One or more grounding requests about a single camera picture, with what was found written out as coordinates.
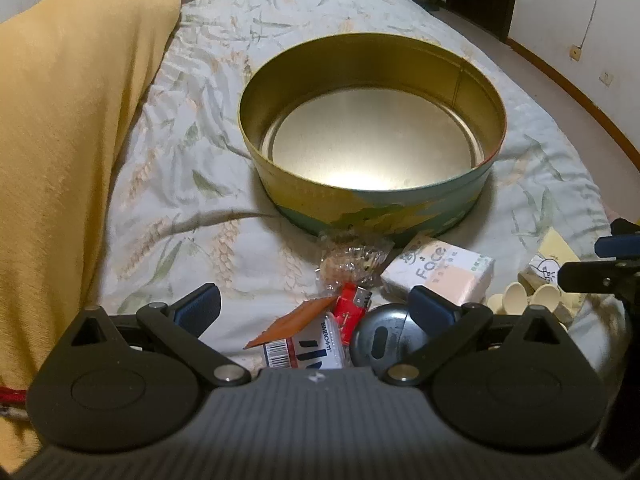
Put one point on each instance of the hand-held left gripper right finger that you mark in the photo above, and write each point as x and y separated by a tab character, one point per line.
432	306

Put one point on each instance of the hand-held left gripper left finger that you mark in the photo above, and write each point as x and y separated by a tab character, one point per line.
197	306

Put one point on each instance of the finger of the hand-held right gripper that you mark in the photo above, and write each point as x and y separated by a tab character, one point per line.
617	246
595	275

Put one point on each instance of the pastel tissue pack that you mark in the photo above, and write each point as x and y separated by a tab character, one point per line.
440	270

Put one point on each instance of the dark grey round device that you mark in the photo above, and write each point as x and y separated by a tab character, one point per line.
380	340

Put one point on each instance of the cream flower hair clip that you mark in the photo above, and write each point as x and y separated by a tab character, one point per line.
510	297

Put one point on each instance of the red lighter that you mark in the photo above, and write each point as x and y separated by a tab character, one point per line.
350	310

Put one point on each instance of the clear bag of snacks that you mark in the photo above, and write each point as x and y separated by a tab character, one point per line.
350	260

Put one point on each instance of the orange sachet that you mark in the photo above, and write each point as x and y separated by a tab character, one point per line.
295	322

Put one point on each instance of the white box with barcode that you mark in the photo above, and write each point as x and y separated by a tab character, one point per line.
310	352

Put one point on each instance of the round gold metal tin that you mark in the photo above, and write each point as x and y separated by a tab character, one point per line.
370	150

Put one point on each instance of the floral bed cover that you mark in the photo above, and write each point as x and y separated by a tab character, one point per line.
190	160

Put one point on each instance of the red patterned cloth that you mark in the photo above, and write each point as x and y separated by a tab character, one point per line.
12	397

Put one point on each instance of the yellow blanket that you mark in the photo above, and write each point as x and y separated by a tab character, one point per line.
60	135

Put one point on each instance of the wall socket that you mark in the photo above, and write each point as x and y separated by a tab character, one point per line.
575	52
607	78

